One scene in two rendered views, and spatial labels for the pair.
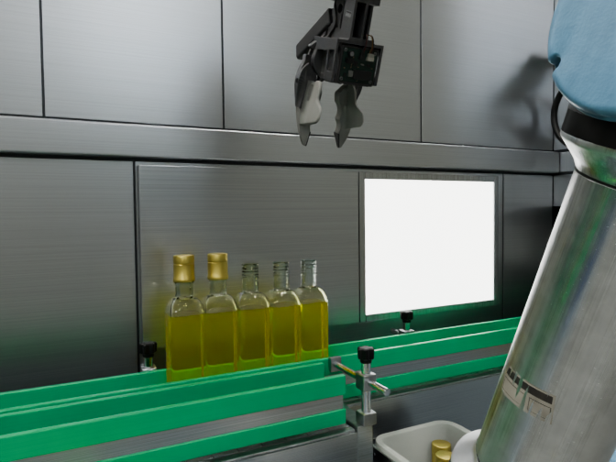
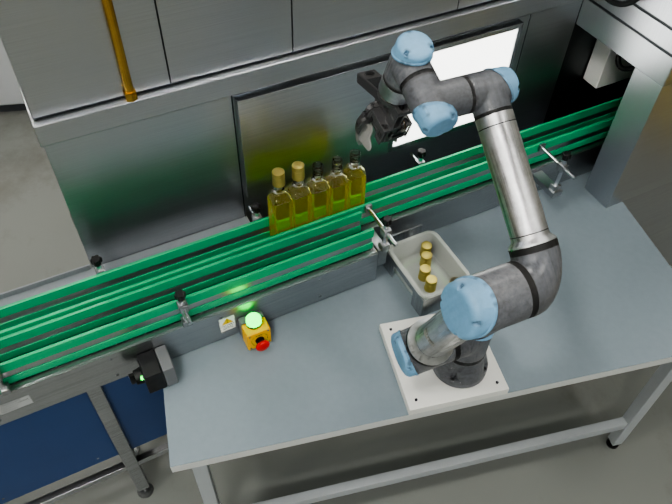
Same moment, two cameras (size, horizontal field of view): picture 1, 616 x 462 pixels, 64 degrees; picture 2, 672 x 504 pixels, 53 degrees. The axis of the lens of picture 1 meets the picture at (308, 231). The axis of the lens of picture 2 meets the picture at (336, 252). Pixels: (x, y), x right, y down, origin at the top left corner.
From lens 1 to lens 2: 1.23 m
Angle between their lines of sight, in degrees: 47
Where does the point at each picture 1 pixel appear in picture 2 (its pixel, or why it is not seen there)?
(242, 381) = (315, 231)
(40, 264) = (182, 165)
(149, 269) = (248, 157)
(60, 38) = (173, 28)
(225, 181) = (296, 94)
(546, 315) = (435, 329)
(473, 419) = (454, 215)
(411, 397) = (414, 214)
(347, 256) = not seen: hidden behind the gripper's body
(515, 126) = not seen: outside the picture
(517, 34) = not seen: outside the picture
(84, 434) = (247, 279)
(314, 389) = (356, 239)
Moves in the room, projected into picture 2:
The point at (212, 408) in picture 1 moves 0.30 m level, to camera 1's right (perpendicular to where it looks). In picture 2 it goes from (303, 258) to (412, 259)
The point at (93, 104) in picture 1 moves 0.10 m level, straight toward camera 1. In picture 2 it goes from (201, 65) to (213, 88)
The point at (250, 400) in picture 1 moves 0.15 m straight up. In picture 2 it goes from (322, 251) to (323, 213)
